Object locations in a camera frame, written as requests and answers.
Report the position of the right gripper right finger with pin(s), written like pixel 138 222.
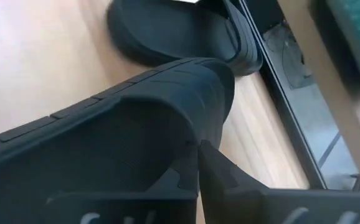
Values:
pixel 223 186

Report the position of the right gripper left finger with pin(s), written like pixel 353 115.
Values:
pixel 183 180

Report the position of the dark rubber slide sandal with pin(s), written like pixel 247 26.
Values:
pixel 74 140
pixel 167 31

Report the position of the black aluminium rig frame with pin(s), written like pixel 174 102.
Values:
pixel 298 140

